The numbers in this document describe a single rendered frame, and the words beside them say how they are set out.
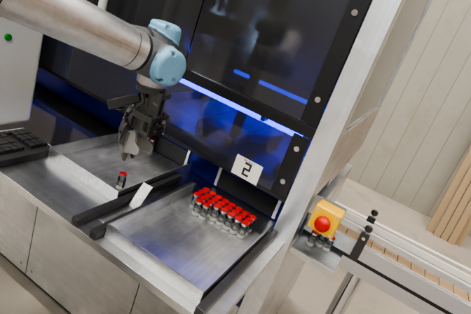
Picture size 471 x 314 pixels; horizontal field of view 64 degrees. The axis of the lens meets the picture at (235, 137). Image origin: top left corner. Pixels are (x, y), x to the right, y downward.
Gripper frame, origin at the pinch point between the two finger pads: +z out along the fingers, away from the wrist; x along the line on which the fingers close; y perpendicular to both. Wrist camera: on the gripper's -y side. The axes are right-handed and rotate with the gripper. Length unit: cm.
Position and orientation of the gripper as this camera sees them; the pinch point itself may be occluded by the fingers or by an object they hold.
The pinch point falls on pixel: (127, 153)
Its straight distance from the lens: 103.8
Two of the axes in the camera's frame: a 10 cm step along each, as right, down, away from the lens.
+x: 4.5, -1.7, 8.8
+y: 8.4, 4.3, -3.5
